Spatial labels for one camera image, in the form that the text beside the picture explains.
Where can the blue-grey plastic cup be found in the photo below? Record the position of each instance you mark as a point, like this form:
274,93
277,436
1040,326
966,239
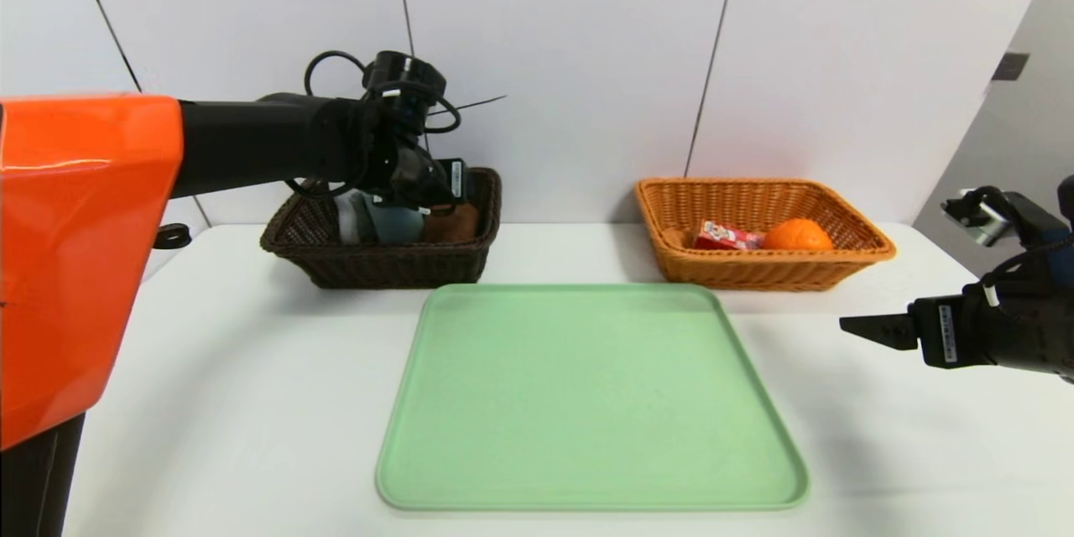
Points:
394,225

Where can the orange fruit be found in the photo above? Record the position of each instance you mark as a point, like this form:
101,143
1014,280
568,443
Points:
797,235

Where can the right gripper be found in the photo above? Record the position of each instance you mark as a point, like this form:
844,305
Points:
944,334

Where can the brown towel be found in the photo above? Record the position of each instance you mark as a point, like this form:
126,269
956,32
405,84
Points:
453,224

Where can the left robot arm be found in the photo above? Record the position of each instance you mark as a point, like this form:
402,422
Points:
84,226

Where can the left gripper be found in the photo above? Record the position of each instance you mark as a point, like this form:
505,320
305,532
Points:
453,179

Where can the dark wall fixture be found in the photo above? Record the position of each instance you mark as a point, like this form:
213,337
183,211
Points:
1009,67

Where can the orange wicker basket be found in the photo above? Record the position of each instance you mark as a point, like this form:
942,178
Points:
755,273

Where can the dark brown wicker basket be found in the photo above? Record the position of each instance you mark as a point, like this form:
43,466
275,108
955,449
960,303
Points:
394,264

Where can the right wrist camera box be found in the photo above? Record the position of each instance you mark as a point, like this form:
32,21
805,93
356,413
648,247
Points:
977,216

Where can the white plastic bottle clear cap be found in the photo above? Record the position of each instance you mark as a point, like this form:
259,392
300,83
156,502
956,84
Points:
348,218

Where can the red snack carton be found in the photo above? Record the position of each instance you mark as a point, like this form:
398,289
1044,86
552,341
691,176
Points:
726,237

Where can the light green plastic tray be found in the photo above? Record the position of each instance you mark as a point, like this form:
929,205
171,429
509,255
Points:
587,419

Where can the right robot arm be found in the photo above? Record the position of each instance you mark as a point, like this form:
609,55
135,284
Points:
1028,310

